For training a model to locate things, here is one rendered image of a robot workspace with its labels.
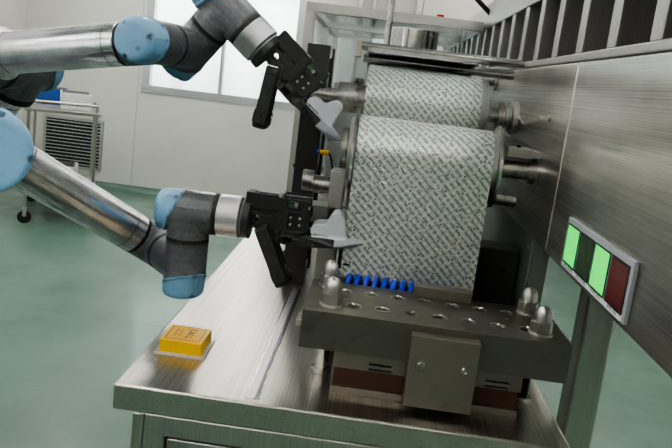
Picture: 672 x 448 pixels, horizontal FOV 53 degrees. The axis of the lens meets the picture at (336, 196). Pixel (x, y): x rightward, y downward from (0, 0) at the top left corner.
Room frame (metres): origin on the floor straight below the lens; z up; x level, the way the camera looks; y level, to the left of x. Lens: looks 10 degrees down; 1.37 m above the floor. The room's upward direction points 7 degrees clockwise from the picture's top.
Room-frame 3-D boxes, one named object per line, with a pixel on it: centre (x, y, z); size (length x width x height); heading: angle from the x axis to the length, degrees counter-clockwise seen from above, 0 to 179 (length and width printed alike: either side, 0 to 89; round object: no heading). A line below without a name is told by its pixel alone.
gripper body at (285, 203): (1.17, 0.10, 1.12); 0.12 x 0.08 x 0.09; 87
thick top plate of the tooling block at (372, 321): (1.03, -0.17, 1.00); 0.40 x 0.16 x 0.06; 87
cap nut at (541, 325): (0.98, -0.33, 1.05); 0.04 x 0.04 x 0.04
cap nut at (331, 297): (1.00, -0.01, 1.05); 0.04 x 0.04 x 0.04
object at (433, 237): (1.16, -0.14, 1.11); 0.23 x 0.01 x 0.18; 87
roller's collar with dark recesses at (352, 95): (1.47, -0.01, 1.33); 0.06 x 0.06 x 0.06; 87
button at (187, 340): (1.07, 0.22, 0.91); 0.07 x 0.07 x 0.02; 87
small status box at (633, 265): (0.82, -0.33, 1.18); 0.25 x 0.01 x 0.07; 177
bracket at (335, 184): (1.26, 0.02, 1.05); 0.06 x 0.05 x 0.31; 87
